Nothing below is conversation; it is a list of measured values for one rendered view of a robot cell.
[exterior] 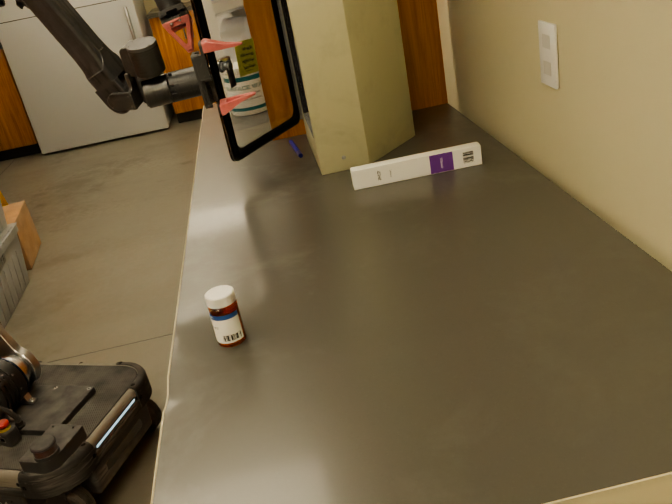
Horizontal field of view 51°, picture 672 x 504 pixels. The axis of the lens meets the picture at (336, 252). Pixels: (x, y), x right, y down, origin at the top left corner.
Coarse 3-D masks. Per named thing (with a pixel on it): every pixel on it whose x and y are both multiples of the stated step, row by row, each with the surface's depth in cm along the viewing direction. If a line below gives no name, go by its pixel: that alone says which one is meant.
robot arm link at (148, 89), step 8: (136, 80) 135; (144, 80) 135; (152, 80) 134; (160, 80) 134; (144, 88) 134; (152, 88) 134; (160, 88) 134; (168, 88) 134; (144, 96) 135; (152, 96) 134; (160, 96) 135; (168, 96) 135; (152, 104) 136; (160, 104) 136
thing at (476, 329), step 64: (448, 128) 173; (192, 192) 164; (256, 192) 156; (320, 192) 149; (384, 192) 142; (448, 192) 136; (512, 192) 131; (192, 256) 131; (256, 256) 125; (320, 256) 121; (384, 256) 116; (448, 256) 112; (512, 256) 108; (576, 256) 105; (640, 256) 102; (192, 320) 108; (256, 320) 105; (320, 320) 102; (384, 320) 98; (448, 320) 96; (512, 320) 93; (576, 320) 90; (640, 320) 88; (192, 384) 93; (256, 384) 90; (320, 384) 88; (384, 384) 85; (448, 384) 83; (512, 384) 81; (576, 384) 79; (640, 384) 77; (192, 448) 81; (256, 448) 79; (320, 448) 77; (384, 448) 75; (448, 448) 74; (512, 448) 72; (576, 448) 70; (640, 448) 69
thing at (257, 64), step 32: (192, 0) 146; (224, 0) 154; (256, 0) 164; (224, 32) 155; (256, 32) 165; (256, 64) 166; (256, 96) 166; (288, 96) 178; (224, 128) 157; (256, 128) 167
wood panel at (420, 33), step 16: (400, 0) 181; (416, 0) 182; (432, 0) 182; (400, 16) 183; (416, 16) 183; (432, 16) 184; (416, 32) 185; (432, 32) 186; (416, 48) 187; (432, 48) 187; (416, 64) 188; (432, 64) 189; (416, 80) 190; (432, 80) 191; (416, 96) 192; (432, 96) 193; (304, 128) 191
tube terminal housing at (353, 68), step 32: (288, 0) 142; (320, 0) 143; (352, 0) 146; (384, 0) 155; (320, 32) 146; (352, 32) 148; (384, 32) 157; (320, 64) 148; (352, 64) 149; (384, 64) 158; (320, 96) 151; (352, 96) 152; (384, 96) 160; (320, 128) 154; (352, 128) 155; (384, 128) 162; (320, 160) 157; (352, 160) 158
